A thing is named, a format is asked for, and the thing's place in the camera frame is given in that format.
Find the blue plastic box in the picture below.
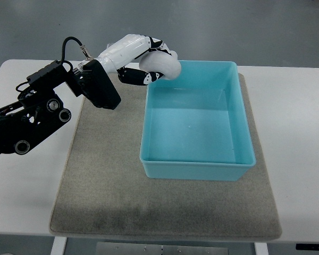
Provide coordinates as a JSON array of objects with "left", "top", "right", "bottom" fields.
[{"left": 140, "top": 61, "right": 256, "bottom": 181}]

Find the grey felt mat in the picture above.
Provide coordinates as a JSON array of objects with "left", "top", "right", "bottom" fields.
[{"left": 49, "top": 74, "right": 282, "bottom": 241}]

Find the white toy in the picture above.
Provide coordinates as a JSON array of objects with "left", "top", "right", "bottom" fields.
[{"left": 139, "top": 51, "right": 181, "bottom": 80}]

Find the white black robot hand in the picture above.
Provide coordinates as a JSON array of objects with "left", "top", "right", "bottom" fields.
[{"left": 95, "top": 34, "right": 172, "bottom": 86}]

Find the black table control panel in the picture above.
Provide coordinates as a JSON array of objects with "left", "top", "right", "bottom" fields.
[{"left": 296, "top": 243, "right": 319, "bottom": 251}]

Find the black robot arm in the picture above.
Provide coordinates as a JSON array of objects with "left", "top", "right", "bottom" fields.
[{"left": 0, "top": 37, "right": 121, "bottom": 155}]

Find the metal table base plate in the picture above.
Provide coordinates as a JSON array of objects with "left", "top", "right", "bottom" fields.
[{"left": 95, "top": 242, "right": 229, "bottom": 255}]

